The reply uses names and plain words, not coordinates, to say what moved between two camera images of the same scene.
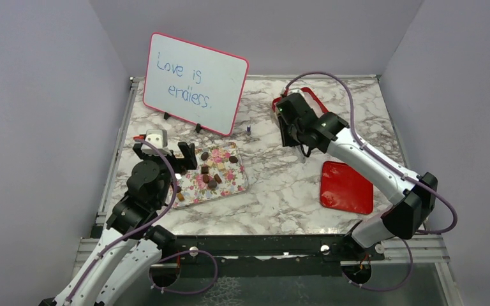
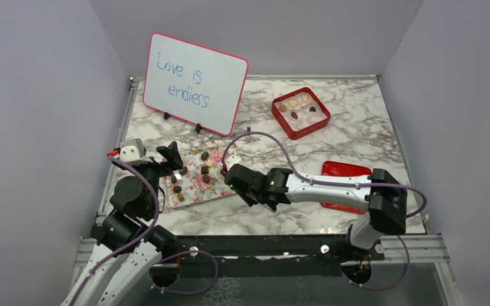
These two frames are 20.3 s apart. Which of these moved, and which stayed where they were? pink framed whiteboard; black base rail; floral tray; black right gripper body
Moved: black right gripper body
Stayed: black base rail; floral tray; pink framed whiteboard
